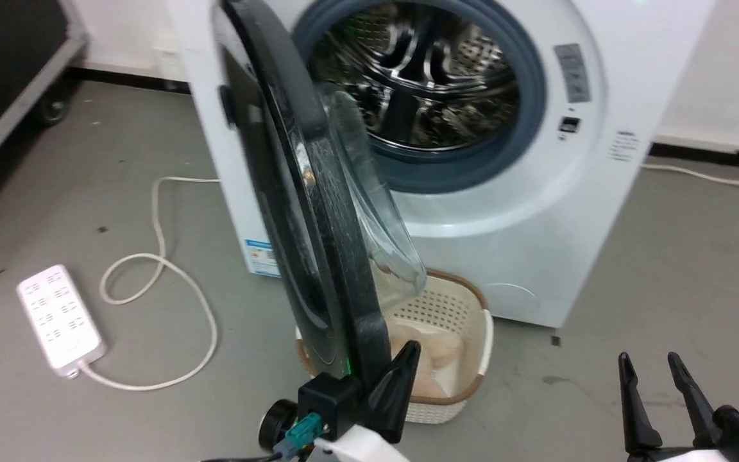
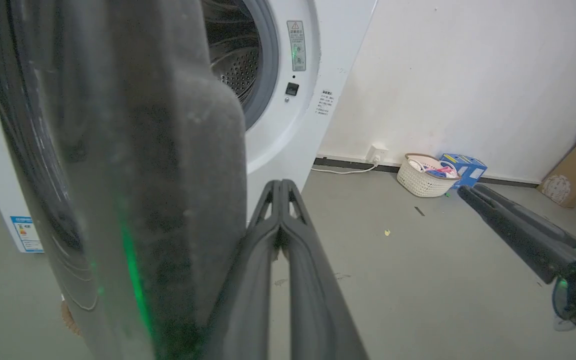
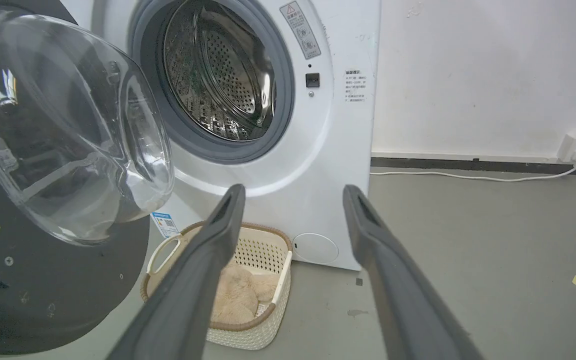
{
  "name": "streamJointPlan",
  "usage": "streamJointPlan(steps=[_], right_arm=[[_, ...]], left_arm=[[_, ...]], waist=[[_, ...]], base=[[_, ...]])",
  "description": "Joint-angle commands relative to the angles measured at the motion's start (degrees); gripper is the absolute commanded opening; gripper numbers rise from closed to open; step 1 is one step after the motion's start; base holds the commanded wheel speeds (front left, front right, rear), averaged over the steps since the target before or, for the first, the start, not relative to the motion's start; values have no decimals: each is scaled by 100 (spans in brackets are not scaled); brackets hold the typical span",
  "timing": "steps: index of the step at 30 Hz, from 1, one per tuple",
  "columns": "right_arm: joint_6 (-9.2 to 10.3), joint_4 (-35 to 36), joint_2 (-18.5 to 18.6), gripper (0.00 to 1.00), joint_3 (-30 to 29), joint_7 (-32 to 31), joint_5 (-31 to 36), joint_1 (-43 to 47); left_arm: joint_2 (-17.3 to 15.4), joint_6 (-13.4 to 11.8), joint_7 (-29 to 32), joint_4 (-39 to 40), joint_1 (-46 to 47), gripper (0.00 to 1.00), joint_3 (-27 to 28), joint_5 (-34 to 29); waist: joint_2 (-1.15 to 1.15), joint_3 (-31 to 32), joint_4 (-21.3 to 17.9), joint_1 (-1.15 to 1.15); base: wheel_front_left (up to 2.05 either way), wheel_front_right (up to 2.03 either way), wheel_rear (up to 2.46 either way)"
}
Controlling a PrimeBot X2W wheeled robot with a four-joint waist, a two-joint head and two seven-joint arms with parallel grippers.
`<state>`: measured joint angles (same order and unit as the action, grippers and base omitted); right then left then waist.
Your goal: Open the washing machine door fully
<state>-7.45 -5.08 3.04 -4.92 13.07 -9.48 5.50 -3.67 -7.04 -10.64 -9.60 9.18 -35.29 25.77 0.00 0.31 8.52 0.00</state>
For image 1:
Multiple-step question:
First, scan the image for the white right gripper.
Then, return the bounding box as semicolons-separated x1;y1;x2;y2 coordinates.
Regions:
618;352;731;462

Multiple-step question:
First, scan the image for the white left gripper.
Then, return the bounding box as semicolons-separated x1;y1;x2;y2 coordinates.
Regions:
314;340;422;462

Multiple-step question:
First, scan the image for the black round washer door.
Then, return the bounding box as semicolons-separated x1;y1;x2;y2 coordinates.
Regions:
212;0;429;388

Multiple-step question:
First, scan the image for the white front-load washing machine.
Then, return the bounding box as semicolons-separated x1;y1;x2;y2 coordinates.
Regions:
167;0;717;330

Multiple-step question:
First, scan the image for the grey rubber door gasket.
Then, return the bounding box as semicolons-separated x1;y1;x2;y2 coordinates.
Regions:
291;0;547;194

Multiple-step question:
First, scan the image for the peach cloth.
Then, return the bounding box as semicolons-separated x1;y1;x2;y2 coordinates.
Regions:
390;323;466;400

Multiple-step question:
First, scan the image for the white brown-rimmed laundry basket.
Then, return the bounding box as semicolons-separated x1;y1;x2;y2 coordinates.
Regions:
296;269;495;425

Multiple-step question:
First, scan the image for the blue energy label sticker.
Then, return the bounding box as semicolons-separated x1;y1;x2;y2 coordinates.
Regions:
244;239;280;278

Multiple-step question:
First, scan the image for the shiny steel washer drum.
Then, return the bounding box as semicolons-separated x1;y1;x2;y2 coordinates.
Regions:
309;0;521;153

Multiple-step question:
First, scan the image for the white power strip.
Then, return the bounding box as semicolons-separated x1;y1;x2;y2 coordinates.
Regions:
16;264;107;379

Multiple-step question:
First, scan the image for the black caster wheel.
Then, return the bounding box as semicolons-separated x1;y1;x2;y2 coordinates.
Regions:
33;80;74;127

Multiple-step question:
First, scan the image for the thin white floor cable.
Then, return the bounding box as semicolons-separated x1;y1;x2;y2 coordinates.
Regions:
641;163;739;194

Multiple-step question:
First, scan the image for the white power strip cable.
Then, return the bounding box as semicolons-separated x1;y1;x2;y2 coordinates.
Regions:
76;176;221;391

